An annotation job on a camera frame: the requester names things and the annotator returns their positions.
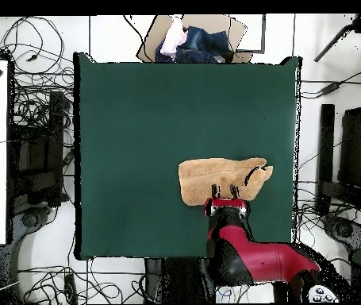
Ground tan terry towel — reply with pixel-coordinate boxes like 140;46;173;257
178;156;275;207

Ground cardboard box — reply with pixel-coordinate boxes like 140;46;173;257
136;14;254;64

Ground white garment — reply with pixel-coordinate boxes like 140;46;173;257
159;17;188;60

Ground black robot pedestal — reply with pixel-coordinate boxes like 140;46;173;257
143;257;217;304

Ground black looped cable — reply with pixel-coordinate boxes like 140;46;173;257
2;15;65;75

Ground grey round stand foot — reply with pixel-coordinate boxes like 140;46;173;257
324;215;361;255
13;206;52;236

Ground black power adapter with cable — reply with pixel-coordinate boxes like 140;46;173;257
299;64;361;99

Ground blue jeans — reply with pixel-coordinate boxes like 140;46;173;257
154;25;235;64

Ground dark green table cloth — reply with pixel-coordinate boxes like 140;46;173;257
73;52;301;260

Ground black power strip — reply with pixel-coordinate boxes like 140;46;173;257
63;273;78;304

